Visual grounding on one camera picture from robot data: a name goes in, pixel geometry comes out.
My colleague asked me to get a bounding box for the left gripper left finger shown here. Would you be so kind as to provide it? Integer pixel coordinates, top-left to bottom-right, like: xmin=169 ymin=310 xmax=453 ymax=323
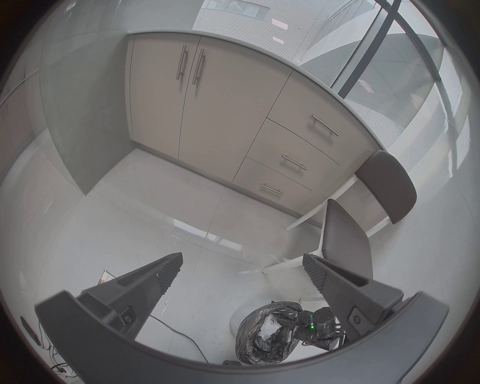
xmin=76 ymin=252 xmax=184 ymax=341

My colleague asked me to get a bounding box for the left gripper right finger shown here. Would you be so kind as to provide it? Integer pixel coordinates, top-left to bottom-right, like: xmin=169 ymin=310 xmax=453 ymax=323
xmin=302 ymin=253 xmax=405 ymax=344

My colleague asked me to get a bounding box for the black plastic bag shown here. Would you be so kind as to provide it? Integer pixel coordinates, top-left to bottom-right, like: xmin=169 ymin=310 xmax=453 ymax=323
xmin=235 ymin=301 xmax=305 ymax=365

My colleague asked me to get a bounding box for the grey white chair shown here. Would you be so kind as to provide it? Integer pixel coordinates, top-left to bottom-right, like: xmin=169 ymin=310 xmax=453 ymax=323
xmin=262 ymin=150 xmax=418 ymax=281

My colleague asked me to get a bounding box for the beige cabinet with drawers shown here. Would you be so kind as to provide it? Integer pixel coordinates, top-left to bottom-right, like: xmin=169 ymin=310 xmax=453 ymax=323
xmin=125 ymin=31 xmax=384 ymax=227

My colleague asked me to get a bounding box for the black cable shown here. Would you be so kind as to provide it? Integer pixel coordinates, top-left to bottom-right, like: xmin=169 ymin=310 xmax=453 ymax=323
xmin=149 ymin=314 xmax=209 ymax=364

